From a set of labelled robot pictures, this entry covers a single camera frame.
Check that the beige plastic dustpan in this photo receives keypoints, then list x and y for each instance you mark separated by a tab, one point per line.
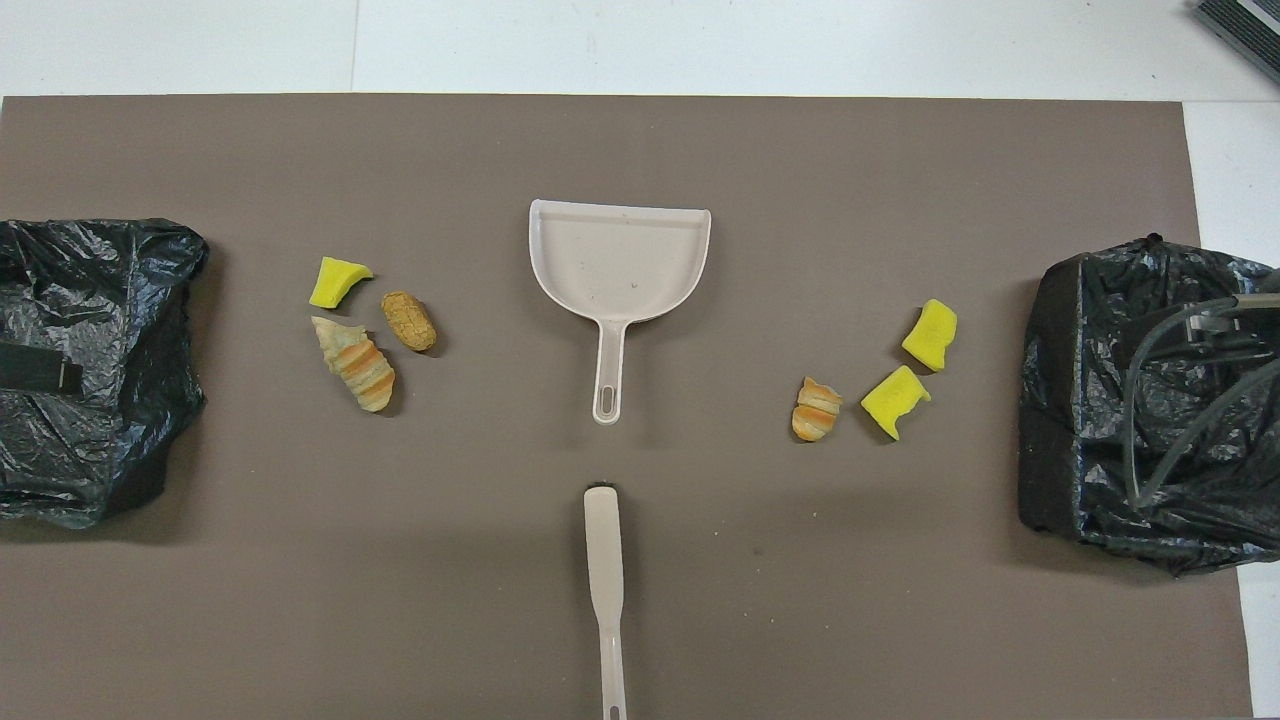
615	265

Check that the small striped croissant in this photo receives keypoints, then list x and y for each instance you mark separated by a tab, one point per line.
817	410

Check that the striped orange croissant piece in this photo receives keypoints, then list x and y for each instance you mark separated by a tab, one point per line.
368	375

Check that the beige hand brush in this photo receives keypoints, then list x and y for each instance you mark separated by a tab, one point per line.
603	540

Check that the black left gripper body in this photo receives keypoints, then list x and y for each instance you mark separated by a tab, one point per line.
18	366

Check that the brown table mat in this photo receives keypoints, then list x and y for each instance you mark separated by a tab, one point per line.
400	150

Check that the yellow sponge piece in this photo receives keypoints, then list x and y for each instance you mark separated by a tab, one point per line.
332	285
931	335
893	400

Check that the black bag lined bin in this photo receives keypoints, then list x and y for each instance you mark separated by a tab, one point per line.
110	300
1080	400

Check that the grey ribbed device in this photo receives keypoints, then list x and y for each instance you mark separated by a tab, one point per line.
1245	30

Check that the brown oval cookie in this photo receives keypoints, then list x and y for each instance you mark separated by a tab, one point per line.
409	321

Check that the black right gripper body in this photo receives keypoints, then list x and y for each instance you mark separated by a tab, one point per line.
1220	345

